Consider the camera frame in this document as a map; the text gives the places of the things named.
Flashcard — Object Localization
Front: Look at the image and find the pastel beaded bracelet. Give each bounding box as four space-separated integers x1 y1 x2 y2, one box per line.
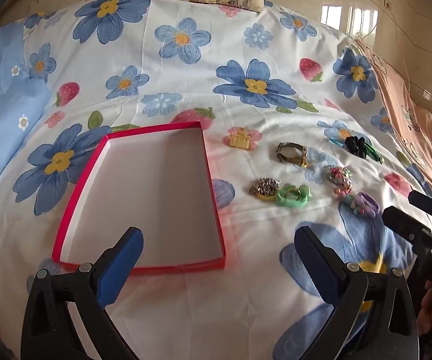
324 165 352 189

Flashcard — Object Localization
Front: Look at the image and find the red shallow box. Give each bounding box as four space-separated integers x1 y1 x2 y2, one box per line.
51 121 226 276

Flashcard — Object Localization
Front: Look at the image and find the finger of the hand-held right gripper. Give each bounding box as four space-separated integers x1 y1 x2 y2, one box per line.
382 205 432 250
408 190 432 231

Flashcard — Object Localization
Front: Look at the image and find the bronze metal bracelet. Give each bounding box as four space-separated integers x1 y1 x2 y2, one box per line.
275 142 309 169

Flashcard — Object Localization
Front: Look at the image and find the colourful bead cluster bracelet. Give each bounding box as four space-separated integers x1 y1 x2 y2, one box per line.
342 191 381 219

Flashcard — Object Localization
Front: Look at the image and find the light blue pillow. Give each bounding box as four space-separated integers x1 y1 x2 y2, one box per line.
0 22 52 218

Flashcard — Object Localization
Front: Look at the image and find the floral bed sheet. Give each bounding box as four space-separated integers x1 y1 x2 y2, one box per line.
0 0 432 360

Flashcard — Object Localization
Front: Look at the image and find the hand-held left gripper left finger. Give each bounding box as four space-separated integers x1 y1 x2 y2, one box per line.
20 226 144 360

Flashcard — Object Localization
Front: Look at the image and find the green flower hair clip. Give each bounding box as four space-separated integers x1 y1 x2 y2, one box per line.
275 184 313 208

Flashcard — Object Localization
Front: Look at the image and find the silver chain necklace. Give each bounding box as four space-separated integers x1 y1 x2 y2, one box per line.
248 177 278 197

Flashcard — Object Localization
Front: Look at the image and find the yellow hair claw clip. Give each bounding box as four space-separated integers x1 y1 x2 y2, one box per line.
228 129 252 150

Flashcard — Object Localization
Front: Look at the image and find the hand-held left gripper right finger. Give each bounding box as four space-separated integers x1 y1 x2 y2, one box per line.
293 226 421 360

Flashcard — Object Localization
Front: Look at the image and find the black scrunchie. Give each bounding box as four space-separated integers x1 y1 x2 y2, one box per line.
344 135 369 158

